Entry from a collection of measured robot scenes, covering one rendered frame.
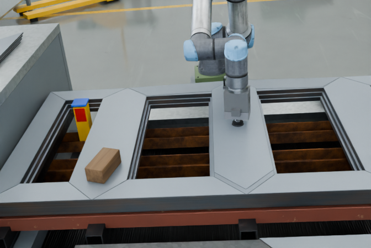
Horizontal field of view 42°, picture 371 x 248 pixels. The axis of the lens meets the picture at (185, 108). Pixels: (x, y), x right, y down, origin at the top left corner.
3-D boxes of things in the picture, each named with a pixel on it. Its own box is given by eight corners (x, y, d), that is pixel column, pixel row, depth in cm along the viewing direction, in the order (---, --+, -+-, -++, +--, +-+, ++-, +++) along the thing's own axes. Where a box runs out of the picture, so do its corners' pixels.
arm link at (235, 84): (246, 79, 157) (222, 78, 159) (247, 91, 159) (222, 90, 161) (249, 69, 163) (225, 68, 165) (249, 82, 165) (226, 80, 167)
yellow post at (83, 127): (93, 148, 197) (85, 107, 188) (81, 148, 198) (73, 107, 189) (95, 142, 202) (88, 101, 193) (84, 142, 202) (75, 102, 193)
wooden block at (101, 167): (104, 184, 144) (101, 170, 142) (86, 181, 146) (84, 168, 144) (121, 162, 154) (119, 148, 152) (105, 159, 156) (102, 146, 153)
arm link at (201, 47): (188, -37, 193) (181, 46, 162) (215, -39, 192) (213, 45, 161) (191, -13, 202) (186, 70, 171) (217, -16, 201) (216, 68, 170)
